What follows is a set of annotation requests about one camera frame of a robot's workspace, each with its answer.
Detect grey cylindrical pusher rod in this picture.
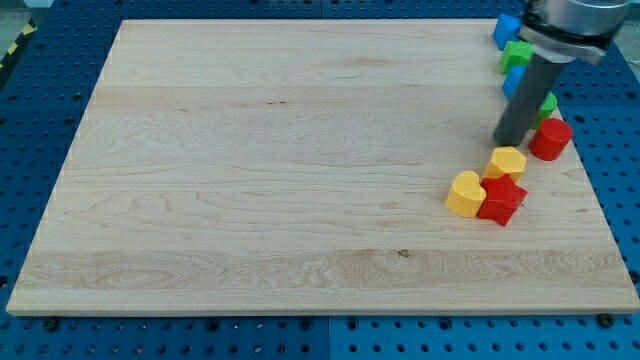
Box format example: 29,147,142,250
493,54,565,147

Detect yellow hexagon block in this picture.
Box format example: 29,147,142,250
482,146,527,183

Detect blue block lower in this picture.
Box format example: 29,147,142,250
502,65,527,100

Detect blue block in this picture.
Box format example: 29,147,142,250
502,65,527,100
493,14,521,51

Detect green block upper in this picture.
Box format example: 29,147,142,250
500,41,533,75

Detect green cylinder block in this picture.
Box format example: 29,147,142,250
530,92,558,129

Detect blue block top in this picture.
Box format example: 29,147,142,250
493,14,521,51

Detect red cylinder block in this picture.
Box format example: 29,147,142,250
528,118,573,161

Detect red star block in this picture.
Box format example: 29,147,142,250
476,175,528,227

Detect yellow heart block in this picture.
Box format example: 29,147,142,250
445,170,486,218

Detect light wooden board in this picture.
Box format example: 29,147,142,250
7,19,639,317

